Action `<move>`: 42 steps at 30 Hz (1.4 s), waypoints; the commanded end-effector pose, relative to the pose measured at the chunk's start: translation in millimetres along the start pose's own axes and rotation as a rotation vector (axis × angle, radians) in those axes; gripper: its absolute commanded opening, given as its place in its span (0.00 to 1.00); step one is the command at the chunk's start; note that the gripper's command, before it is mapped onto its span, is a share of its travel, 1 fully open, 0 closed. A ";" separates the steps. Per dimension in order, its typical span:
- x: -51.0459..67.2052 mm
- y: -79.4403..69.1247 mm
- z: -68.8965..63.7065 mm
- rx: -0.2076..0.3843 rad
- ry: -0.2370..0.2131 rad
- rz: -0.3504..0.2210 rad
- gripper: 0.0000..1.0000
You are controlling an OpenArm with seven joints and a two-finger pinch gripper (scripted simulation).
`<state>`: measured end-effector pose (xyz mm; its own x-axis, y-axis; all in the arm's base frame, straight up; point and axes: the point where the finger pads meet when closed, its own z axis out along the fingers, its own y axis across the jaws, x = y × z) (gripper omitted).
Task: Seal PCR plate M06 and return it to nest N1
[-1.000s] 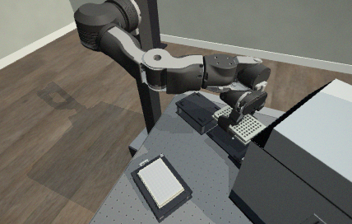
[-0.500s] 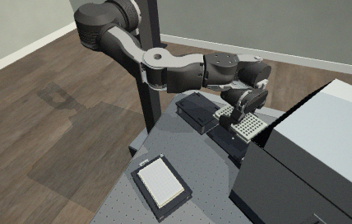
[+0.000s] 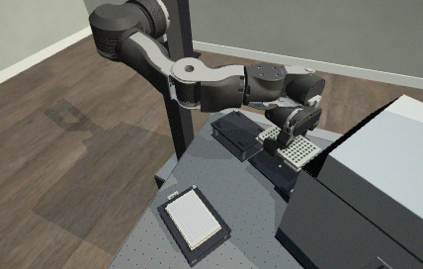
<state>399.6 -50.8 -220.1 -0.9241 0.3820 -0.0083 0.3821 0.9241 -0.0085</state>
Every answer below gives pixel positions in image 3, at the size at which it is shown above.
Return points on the dark grey rectangular frame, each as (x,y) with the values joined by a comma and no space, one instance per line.
(237,133)

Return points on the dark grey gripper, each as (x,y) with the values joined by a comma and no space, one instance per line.
(293,121)

